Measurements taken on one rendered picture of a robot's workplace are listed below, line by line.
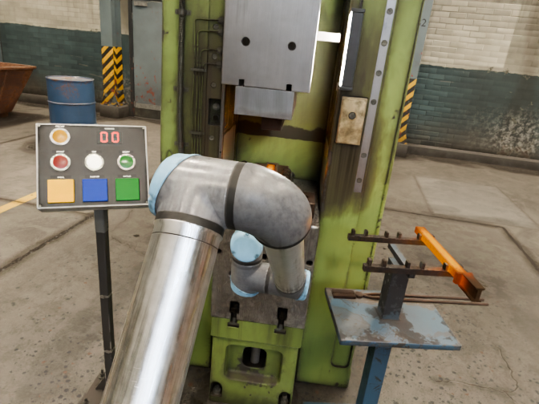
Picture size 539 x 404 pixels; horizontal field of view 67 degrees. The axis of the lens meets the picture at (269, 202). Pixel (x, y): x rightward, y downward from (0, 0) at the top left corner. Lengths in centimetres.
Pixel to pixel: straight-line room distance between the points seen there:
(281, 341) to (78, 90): 469
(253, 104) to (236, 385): 119
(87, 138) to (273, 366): 118
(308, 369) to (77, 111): 464
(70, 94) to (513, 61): 646
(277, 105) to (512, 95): 650
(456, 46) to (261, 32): 617
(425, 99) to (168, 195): 686
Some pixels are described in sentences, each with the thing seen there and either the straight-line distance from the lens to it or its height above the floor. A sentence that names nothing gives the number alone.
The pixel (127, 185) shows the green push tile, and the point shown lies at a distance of 143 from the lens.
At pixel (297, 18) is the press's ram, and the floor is 159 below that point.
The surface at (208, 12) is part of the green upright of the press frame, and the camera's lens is 158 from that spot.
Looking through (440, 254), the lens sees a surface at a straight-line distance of 141.
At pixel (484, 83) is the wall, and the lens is 754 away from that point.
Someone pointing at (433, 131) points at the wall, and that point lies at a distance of 748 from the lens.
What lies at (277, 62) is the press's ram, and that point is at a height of 145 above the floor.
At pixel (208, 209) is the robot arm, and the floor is 125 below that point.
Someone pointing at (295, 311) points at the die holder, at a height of 55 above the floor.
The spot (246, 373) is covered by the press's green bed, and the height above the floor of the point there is 16.
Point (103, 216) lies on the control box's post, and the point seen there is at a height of 87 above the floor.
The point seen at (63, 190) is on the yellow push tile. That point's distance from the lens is 144.
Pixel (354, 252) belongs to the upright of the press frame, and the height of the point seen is 73.
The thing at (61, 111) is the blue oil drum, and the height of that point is 50.
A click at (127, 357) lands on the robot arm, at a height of 107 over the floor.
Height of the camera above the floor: 149
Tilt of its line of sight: 21 degrees down
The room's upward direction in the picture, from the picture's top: 6 degrees clockwise
